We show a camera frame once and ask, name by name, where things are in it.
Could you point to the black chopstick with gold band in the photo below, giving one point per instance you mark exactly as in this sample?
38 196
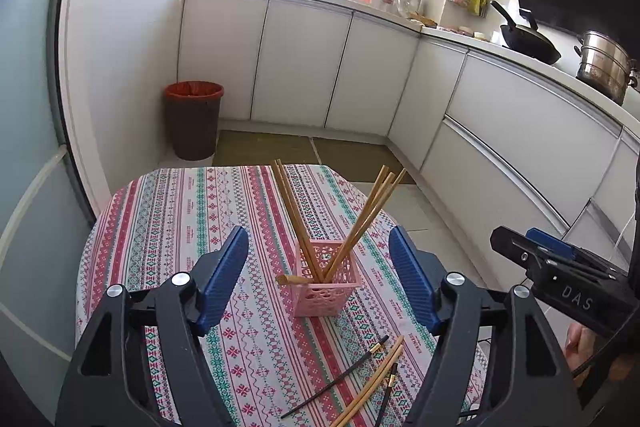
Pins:
391 379
372 349

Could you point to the white cabinet drawer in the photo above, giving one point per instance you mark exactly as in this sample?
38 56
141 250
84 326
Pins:
535 132
490 207

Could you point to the stainless steel steamer pot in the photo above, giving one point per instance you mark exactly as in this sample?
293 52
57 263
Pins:
602 67

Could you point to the pink perforated utensil holder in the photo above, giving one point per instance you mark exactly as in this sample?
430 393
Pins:
325 302

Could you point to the glass kettle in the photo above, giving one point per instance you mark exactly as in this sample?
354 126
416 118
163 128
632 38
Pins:
415 6

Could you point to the striped patterned tablecloth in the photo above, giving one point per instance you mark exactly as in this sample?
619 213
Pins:
175 232

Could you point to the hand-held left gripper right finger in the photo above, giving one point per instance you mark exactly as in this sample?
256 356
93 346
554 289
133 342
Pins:
412 277

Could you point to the yellow lidded container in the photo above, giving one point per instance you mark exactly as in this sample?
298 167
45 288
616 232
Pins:
481 35

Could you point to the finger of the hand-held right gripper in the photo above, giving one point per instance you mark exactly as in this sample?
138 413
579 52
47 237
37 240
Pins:
550 242
515 252

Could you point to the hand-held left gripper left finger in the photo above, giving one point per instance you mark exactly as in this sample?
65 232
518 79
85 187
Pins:
220 282

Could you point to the olive floor mat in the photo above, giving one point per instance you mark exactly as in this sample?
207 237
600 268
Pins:
265 149
360 159

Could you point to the frosted glass sliding door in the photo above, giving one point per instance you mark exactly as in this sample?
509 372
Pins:
30 107

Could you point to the plate of bread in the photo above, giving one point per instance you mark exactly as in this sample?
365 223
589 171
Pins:
422 21

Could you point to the black wok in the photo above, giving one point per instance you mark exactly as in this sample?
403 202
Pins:
532 44

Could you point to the brown trash bin red liner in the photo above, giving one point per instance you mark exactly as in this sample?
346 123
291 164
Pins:
192 127

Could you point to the single wooden chopstick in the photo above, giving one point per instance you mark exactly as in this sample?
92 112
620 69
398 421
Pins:
385 358
385 371

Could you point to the white corner cabinet door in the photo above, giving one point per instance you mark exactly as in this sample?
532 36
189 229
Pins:
427 107

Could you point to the person's right hand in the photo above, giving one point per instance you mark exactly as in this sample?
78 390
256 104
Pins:
577 349

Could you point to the bunch of wooden chopsticks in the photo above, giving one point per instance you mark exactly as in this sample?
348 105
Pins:
300 232

